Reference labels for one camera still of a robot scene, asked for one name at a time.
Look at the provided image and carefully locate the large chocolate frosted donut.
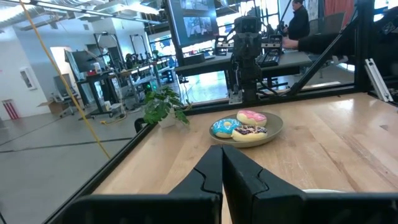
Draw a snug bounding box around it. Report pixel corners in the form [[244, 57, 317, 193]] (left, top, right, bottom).
[[231, 124, 269, 142]]

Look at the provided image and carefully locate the brown cardboard box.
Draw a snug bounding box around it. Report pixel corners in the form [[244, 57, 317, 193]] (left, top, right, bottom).
[[37, 98, 68, 115]]

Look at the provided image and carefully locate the green potted plant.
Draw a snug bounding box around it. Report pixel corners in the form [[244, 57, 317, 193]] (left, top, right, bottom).
[[142, 86, 191, 129]]

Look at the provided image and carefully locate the black desk monitor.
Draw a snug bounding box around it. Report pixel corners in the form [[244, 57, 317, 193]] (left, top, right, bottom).
[[64, 49, 101, 74]]

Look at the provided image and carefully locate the cluttered workbench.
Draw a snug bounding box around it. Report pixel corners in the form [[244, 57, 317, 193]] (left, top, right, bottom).
[[119, 52, 175, 94]]

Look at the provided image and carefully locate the grey office chair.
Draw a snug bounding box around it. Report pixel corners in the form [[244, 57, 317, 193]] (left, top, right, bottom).
[[52, 73, 80, 118]]

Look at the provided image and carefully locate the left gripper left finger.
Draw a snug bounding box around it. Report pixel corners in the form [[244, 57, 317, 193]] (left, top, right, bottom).
[[169, 144, 224, 197]]

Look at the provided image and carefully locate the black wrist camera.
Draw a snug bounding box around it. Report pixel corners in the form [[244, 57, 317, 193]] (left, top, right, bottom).
[[233, 15, 261, 34]]

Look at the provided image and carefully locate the white round plate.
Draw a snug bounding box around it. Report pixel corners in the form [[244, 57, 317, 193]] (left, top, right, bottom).
[[302, 188, 345, 194]]

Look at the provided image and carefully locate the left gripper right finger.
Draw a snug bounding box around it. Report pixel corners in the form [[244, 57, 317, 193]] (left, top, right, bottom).
[[222, 144, 307, 224]]

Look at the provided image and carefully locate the red striped panel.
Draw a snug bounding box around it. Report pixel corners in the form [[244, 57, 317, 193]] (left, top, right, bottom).
[[1, 98, 20, 121]]

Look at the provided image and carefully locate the large blue frosted donut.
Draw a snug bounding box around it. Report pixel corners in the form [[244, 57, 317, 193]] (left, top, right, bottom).
[[211, 118, 243, 139]]

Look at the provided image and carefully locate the yellow hanging cable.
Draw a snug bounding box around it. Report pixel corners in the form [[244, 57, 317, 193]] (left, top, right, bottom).
[[17, 0, 111, 160]]

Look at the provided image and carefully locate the grey round plate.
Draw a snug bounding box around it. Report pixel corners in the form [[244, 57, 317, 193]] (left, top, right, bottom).
[[208, 111, 284, 149]]

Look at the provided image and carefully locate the person's forearm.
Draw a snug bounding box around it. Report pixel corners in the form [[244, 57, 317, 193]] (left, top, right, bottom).
[[297, 32, 357, 57]]

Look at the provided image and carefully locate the person's hand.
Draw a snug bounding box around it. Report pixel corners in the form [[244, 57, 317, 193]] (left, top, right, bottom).
[[282, 37, 300, 50]]

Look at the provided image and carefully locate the black computer keyboard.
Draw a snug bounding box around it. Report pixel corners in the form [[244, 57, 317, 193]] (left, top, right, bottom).
[[255, 53, 281, 68]]

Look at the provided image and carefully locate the orange curtain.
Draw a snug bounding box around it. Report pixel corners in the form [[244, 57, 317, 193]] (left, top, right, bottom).
[[323, 0, 355, 19]]

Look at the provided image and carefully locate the person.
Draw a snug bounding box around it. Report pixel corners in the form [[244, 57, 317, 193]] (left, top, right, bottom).
[[281, 0, 311, 41]]

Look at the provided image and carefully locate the black standing desk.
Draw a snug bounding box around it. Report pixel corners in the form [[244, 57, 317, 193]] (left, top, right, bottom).
[[75, 70, 125, 121]]

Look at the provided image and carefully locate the dark grey chair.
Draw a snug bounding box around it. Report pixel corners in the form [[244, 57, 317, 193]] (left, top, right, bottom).
[[310, 12, 346, 35]]

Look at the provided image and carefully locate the white wall panel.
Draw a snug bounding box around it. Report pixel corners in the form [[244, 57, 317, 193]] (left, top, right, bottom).
[[19, 67, 37, 91]]

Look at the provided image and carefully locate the large pink frosted donut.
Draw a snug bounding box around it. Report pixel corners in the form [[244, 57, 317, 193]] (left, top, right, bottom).
[[236, 109, 268, 127]]

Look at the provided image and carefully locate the large black monitor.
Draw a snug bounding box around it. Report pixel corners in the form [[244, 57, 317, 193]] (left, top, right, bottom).
[[164, 0, 221, 58]]

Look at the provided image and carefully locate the silver aluminium extrusion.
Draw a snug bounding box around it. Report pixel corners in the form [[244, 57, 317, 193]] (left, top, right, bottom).
[[364, 58, 394, 103]]

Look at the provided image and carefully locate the grey office desk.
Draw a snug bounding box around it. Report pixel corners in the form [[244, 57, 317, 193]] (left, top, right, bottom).
[[174, 49, 313, 80]]

